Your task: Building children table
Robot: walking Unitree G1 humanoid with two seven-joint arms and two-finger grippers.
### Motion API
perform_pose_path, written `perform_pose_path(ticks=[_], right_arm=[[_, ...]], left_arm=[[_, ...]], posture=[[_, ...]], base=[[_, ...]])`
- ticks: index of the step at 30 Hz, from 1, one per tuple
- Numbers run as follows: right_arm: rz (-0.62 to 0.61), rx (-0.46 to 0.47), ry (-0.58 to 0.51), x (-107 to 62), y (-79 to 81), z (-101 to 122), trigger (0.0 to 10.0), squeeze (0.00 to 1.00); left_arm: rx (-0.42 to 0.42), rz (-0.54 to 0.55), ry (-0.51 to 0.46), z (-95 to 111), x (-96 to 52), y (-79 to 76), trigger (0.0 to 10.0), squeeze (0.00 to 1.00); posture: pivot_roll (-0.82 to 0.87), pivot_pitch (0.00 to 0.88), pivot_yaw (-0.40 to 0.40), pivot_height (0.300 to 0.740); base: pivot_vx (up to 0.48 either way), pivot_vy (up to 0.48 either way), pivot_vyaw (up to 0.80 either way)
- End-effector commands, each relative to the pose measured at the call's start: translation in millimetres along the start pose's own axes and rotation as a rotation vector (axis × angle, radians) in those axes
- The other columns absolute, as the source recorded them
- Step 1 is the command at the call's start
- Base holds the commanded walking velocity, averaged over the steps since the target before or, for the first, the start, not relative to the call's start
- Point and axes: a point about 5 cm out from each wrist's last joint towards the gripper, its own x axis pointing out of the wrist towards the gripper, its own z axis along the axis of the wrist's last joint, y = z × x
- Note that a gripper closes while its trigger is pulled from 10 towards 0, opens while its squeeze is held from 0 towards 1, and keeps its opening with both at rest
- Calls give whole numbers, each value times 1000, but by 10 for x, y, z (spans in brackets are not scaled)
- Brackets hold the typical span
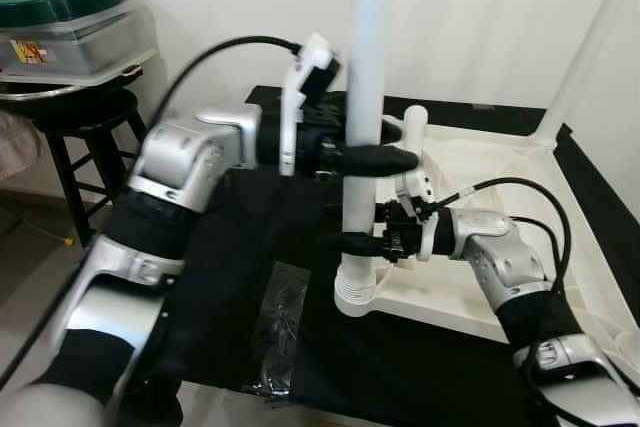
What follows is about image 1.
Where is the white plastic children table top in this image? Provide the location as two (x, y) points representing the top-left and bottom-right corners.
(333, 117), (640, 373)

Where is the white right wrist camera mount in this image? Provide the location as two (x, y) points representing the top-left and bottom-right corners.
(395, 169), (443, 261)

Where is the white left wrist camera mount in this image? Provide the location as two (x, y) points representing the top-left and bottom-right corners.
(280, 32), (341, 178)

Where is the beige cloth covered table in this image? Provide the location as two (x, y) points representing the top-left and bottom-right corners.
(0, 107), (46, 183)

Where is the black round stool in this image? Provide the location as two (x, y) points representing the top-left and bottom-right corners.
(30, 87), (151, 248)

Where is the white plastic table leg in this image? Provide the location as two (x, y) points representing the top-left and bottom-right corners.
(335, 0), (396, 300)
(530, 0), (640, 143)
(400, 105), (433, 208)

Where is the black tablecloth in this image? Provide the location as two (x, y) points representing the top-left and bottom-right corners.
(130, 85), (640, 418)

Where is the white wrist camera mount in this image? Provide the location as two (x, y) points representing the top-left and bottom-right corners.
(280, 32), (341, 178)
(395, 169), (443, 261)

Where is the clear plastic storage box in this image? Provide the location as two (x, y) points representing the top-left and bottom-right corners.
(0, 2), (159, 88)

